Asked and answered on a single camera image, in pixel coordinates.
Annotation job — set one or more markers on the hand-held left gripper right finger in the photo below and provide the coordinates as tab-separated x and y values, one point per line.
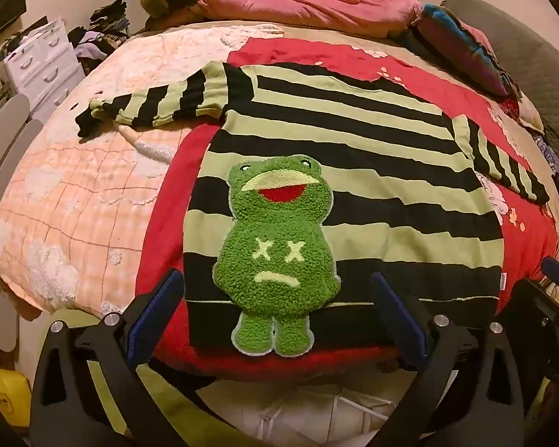
400	322

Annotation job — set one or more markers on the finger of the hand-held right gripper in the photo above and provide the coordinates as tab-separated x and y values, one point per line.
556	268

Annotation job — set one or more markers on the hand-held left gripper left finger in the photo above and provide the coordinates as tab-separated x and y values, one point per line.
154	317

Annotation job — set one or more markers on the green black striped frog sweater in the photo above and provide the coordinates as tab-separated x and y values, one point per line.
354	149

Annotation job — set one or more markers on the pile of dark clothes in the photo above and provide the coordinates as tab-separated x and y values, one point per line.
98	42

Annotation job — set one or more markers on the red floral blanket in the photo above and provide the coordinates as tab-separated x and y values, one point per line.
167	265

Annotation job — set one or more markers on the peach checked fluffy blanket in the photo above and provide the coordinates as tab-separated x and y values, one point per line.
74	195

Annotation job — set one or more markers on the small white pillow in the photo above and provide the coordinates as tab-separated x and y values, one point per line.
531	111

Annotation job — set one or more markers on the dark red patterned cloth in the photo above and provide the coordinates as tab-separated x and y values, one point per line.
510	107

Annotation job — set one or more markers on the yellow bag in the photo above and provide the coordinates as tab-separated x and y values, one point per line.
2	396

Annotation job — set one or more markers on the grey quilted headboard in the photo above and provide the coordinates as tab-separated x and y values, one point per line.
531	65

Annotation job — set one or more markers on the grey chair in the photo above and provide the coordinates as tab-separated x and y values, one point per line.
4	172

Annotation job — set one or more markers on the blue purple striped pillow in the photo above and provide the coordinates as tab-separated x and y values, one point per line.
461	42

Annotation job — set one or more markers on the white drawer cabinet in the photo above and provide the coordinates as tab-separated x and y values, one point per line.
42	65

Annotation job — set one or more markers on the beige bed sheet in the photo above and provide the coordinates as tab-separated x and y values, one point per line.
368	39

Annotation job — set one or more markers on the pink pillow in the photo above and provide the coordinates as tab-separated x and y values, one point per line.
307	9

